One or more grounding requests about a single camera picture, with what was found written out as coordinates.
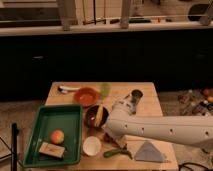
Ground brown sponge block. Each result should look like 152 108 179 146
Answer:
39 142 65 158

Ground white small bowl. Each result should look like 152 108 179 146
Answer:
83 136 101 156

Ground green plastic tray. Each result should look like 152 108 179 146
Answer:
23 104 83 168

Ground spice jar rack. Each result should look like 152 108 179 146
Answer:
178 88 213 116

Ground metal cup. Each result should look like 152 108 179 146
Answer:
131 89 143 108

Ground green cup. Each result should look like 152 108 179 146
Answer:
100 83 110 99

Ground red apple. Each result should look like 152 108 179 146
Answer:
50 130 64 145

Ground dark purple grapes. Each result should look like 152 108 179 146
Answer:
103 133 127 149

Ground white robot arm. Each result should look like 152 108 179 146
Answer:
104 99 213 150

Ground dark brown bowl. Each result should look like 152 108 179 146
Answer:
84 105 109 128

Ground green cucumber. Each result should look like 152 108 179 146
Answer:
103 149 133 159

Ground grey folded cloth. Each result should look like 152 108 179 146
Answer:
134 141 167 163

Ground black stand post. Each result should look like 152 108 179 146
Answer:
11 123 19 171

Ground red bowl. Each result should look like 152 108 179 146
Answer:
73 87 99 107

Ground white handled utensil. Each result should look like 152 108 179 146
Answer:
58 86 80 93

